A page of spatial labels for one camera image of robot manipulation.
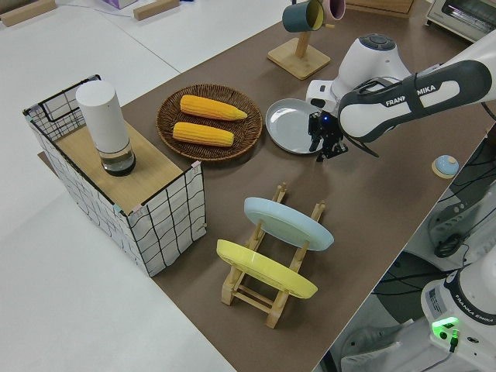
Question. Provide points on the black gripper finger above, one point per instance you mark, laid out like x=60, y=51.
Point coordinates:
x=332, y=150
x=315, y=142

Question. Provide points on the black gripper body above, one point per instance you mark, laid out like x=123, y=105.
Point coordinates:
x=325, y=126

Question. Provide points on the gray round plate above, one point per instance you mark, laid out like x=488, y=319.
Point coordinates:
x=288, y=124

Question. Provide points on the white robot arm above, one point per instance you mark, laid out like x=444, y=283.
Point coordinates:
x=387, y=116

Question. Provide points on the light blue plate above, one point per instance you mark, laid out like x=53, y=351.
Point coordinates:
x=288, y=222

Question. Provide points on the yellow plate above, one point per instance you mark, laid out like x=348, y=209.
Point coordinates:
x=263, y=269

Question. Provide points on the wooden plate rack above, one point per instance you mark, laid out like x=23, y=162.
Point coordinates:
x=248, y=300

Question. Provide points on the brown wicker tray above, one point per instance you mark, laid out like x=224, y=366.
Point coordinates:
x=248, y=135

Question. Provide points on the wooden mug tree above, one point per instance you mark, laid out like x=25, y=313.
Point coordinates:
x=298, y=60

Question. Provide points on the yellow pointed corn cob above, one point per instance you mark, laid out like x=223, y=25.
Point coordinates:
x=211, y=107

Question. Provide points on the dark teal mug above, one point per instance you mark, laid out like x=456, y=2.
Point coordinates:
x=296, y=17

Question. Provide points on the blue service bell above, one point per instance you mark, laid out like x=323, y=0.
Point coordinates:
x=445, y=166

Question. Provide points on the yellow blunt corn cob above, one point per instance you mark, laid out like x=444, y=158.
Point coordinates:
x=201, y=134

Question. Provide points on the pink mug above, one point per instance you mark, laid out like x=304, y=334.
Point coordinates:
x=335, y=7

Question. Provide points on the wooden drawer cabinet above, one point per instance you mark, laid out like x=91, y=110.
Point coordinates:
x=379, y=5

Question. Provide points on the white toaster oven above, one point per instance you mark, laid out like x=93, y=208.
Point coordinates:
x=461, y=15

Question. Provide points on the light wooden block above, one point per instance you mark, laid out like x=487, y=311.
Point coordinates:
x=23, y=13
x=155, y=9

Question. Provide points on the white cylinder bottle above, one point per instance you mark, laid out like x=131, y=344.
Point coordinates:
x=102, y=116

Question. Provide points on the purple tissue box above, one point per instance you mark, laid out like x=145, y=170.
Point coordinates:
x=120, y=3

